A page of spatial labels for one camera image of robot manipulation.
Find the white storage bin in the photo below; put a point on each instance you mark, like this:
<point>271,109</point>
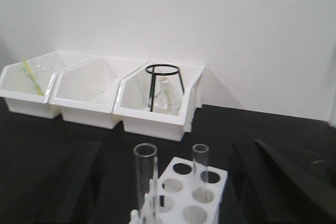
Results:
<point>86,94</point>
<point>133,100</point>
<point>19,92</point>

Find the white left storage bin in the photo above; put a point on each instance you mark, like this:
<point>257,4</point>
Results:
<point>19,92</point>

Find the yellow plastic straw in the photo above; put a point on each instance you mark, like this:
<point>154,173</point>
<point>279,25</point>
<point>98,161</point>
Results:
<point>26,64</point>

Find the black wire tripod stand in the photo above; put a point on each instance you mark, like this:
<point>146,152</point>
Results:
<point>162,77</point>

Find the green striped straw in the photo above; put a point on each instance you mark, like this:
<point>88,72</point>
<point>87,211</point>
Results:
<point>32,83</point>

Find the white right storage bin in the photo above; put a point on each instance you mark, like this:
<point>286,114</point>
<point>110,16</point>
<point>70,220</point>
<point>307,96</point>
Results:
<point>133,100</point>

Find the white middle storage bin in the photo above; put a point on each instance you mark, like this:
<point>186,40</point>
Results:
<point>86,94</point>

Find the small clear test tube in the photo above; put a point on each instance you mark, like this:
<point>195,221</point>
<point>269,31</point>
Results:
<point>200,168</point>

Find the white test tube rack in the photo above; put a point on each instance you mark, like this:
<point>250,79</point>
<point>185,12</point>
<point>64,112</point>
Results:
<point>180,205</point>

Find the large clear test tube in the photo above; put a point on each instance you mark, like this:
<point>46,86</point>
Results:
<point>146,170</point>

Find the clear glass dish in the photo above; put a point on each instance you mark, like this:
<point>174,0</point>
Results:
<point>37,69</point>

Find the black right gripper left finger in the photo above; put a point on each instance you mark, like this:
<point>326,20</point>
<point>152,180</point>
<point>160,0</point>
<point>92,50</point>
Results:
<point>74,198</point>

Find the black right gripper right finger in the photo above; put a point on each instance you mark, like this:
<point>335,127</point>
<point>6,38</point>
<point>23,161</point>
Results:
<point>270,187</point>

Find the clear glass flask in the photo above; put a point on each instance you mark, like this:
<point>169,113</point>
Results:
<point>166,101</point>

